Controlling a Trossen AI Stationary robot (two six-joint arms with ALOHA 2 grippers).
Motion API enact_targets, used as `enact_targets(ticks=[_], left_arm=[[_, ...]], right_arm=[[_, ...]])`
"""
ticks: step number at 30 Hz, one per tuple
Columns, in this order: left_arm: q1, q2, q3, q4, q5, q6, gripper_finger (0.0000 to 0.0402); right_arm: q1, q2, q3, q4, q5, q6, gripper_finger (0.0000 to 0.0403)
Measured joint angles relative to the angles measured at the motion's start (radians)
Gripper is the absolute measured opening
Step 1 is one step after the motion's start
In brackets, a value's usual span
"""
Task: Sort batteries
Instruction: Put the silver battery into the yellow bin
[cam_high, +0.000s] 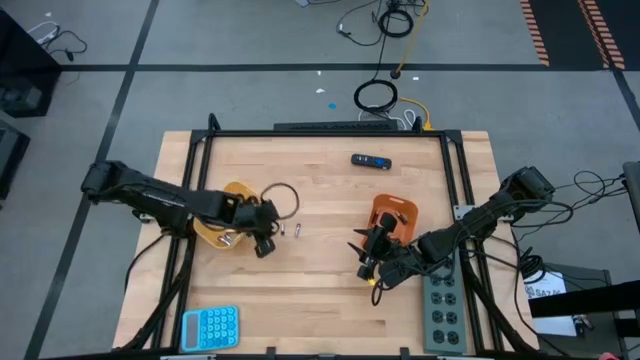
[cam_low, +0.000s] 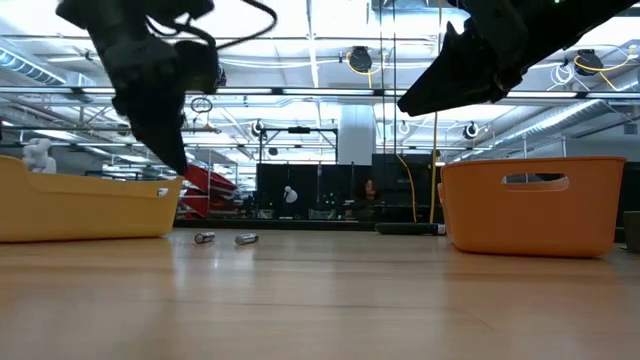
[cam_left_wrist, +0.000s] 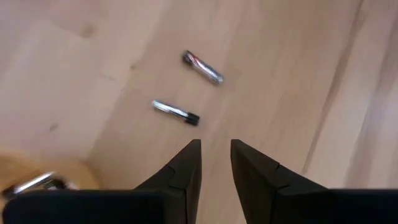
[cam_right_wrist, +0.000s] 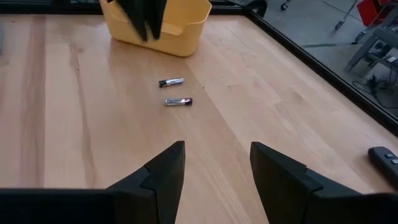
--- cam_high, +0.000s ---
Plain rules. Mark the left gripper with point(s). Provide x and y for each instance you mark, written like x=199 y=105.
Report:
x=245 y=215

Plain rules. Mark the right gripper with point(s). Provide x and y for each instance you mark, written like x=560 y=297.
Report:
x=385 y=250

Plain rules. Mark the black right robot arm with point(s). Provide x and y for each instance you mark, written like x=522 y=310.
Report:
x=475 y=220

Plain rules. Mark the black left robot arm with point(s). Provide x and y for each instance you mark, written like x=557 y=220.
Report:
x=150 y=197

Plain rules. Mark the orange plastic bin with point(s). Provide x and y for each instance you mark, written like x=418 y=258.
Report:
x=400 y=202

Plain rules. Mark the yellow plastic bin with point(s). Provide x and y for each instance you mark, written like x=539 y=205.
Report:
x=210 y=235

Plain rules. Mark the black remote control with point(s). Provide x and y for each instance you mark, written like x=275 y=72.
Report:
x=370 y=161

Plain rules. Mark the gray power strip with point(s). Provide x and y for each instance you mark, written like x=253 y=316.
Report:
x=445 y=320

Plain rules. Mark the blue calculator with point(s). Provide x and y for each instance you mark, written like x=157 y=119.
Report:
x=210 y=330

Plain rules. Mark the black power strip bar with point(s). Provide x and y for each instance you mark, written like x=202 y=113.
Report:
x=335 y=126

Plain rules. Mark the white paper sign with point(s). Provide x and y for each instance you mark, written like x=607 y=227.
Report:
x=550 y=285

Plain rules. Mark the black side table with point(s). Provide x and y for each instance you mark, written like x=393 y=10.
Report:
x=590 y=300

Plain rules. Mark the black equipment case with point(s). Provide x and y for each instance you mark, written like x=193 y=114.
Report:
x=12 y=155

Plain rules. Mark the black orange striped floor mat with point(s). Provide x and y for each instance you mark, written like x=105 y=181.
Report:
x=565 y=30

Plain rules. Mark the black cabinet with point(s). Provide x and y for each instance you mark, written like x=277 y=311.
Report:
x=25 y=75

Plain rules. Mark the white power adapter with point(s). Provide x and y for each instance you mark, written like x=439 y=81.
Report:
x=42 y=31

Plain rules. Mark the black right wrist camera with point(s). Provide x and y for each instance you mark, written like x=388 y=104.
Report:
x=395 y=275

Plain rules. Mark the black diagonal frame strut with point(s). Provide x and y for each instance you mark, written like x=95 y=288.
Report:
x=492 y=307

